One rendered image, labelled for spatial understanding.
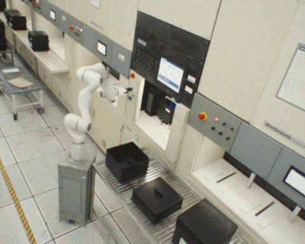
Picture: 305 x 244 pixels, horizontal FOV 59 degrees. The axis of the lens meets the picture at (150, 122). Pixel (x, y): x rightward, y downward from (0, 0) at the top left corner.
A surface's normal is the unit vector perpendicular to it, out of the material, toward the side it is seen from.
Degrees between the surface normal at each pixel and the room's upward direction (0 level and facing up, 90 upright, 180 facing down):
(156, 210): 0
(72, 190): 90
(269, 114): 90
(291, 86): 90
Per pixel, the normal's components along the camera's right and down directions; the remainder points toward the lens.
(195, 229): 0.15, -0.84
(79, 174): -0.14, 0.50
